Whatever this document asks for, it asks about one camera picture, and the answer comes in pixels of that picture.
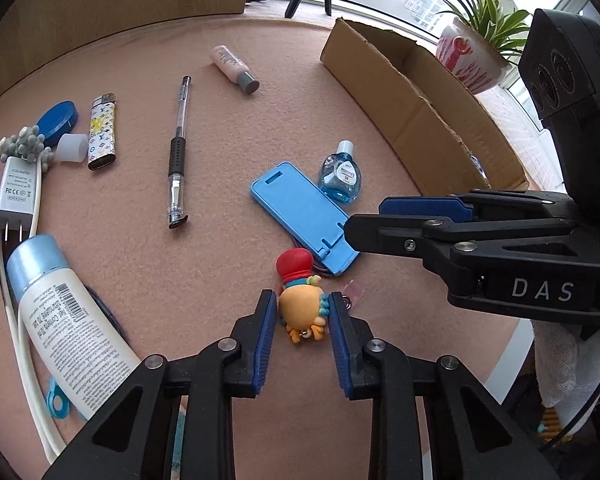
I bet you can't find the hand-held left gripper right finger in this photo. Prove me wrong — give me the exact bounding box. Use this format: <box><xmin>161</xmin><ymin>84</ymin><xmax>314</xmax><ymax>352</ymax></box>
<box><xmin>328</xmin><ymin>291</ymin><xmax>561</xmax><ymax>480</ymax></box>

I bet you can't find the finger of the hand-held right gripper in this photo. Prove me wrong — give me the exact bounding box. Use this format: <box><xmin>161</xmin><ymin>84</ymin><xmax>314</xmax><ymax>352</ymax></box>
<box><xmin>343</xmin><ymin>213</ymin><xmax>578</xmax><ymax>286</ymax></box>
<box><xmin>378</xmin><ymin>189</ymin><xmax>577</xmax><ymax>226</ymax></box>

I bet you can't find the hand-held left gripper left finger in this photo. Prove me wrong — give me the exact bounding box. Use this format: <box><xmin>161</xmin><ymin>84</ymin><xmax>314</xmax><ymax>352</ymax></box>
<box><xmin>42</xmin><ymin>289</ymin><xmax>278</xmax><ymax>480</ymax></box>

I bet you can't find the orange red figurine keychain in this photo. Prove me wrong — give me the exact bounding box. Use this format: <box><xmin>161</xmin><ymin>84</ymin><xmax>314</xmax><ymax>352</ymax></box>
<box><xmin>276</xmin><ymin>249</ymin><xmax>366</xmax><ymax>345</ymax></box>

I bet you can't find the blue eye drop bottle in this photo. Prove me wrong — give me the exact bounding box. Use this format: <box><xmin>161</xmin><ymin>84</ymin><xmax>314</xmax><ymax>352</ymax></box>
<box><xmin>319</xmin><ymin>140</ymin><xmax>363</xmax><ymax>206</ymax></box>

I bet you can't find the blue phone stand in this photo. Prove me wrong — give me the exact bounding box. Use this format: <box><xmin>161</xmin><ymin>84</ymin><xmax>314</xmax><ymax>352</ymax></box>
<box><xmin>250</xmin><ymin>161</ymin><xmax>362</xmax><ymax>276</ymax></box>

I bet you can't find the cardboard box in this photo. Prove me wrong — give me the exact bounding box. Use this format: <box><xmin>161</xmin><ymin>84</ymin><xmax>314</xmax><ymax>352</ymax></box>
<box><xmin>320</xmin><ymin>17</ymin><xmax>529</xmax><ymax>192</ymax></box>

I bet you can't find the white tube blue cap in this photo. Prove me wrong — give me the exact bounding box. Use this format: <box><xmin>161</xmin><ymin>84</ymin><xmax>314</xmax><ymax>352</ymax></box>
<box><xmin>5</xmin><ymin>234</ymin><xmax>143</xmax><ymax>420</ymax></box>

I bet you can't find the clear black gel pen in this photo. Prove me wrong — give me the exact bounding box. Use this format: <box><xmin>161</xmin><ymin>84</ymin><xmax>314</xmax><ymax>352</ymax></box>
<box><xmin>167</xmin><ymin>75</ymin><xmax>193</xmax><ymax>230</ymax></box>

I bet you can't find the blue plastic ring object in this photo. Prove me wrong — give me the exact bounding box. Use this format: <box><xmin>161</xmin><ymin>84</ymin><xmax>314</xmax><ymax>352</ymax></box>
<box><xmin>45</xmin><ymin>374</ymin><xmax>72</xmax><ymax>419</ymax></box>

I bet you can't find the small white bottle grey cap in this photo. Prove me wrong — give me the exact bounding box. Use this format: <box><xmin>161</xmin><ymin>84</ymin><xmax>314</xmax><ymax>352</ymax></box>
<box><xmin>210</xmin><ymin>45</ymin><xmax>260</xmax><ymax>95</ymax></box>

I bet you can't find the white patterned lighter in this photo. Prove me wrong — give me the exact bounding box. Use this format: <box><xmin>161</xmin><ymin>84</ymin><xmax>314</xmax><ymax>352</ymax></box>
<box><xmin>86</xmin><ymin>92</ymin><xmax>118</xmax><ymax>171</ymax></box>

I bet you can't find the white translucent cap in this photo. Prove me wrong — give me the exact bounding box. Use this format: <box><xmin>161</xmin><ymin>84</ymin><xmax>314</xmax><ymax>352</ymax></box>
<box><xmin>56</xmin><ymin>133</ymin><xmax>88</xmax><ymax>164</ymax></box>

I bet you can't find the white power adapter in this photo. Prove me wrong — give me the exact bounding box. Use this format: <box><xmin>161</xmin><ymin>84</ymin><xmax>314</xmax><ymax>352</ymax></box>
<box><xmin>0</xmin><ymin>162</ymin><xmax>43</xmax><ymax>256</ymax></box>

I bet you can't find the blue round lid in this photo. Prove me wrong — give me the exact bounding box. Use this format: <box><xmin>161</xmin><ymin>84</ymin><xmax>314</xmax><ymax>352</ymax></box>
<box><xmin>36</xmin><ymin>101</ymin><xmax>79</xmax><ymax>142</ymax></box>

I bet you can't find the grey ball white handle massager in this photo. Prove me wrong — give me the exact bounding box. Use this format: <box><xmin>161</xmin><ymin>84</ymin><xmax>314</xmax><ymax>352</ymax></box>
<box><xmin>0</xmin><ymin>124</ymin><xmax>66</xmax><ymax>463</ymax></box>

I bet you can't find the potted plant red white pot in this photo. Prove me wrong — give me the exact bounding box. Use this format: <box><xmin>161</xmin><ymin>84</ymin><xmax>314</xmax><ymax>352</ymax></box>
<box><xmin>407</xmin><ymin>0</ymin><xmax>533</xmax><ymax>96</ymax></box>

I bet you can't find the pink felt mat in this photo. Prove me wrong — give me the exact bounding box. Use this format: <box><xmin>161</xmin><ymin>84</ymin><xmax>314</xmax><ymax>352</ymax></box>
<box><xmin>0</xmin><ymin>12</ymin><xmax>523</xmax><ymax>480</ymax></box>

